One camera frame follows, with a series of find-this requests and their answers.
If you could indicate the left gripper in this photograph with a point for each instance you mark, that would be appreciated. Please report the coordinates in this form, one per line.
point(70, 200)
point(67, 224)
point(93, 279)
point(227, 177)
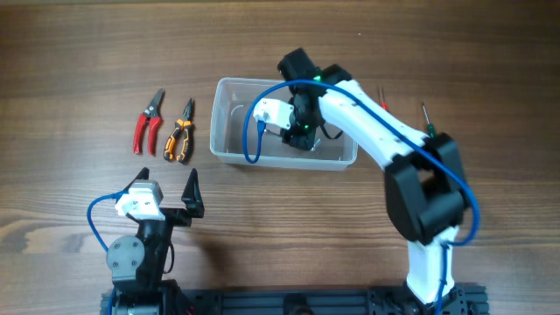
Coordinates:
point(193, 204)

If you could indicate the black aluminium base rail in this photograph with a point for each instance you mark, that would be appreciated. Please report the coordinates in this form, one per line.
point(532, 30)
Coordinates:
point(371, 301)

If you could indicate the red handled cutting pliers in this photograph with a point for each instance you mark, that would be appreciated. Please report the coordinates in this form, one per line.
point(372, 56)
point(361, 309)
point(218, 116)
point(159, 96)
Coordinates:
point(150, 120)

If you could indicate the green handled screwdriver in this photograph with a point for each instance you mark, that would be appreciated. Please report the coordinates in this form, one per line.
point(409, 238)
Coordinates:
point(430, 128)

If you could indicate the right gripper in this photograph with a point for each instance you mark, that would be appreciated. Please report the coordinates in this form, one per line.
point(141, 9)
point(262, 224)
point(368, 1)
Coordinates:
point(304, 139)

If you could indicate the red black screwdriver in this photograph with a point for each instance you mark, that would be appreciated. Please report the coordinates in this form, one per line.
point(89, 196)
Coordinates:
point(382, 99)

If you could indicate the silver socket wrench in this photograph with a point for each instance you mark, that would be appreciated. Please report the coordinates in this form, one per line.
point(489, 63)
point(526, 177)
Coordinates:
point(316, 144)

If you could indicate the clear plastic container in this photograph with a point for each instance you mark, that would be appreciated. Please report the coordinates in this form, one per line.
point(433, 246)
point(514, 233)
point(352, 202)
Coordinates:
point(231, 103)

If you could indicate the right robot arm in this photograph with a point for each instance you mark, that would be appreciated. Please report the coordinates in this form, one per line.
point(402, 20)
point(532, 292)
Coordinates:
point(427, 198)

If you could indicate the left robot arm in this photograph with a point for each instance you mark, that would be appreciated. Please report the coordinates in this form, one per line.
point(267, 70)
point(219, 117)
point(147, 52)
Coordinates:
point(138, 262)

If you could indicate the orange black needle-nose pliers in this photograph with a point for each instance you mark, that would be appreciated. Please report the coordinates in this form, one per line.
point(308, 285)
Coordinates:
point(179, 145)

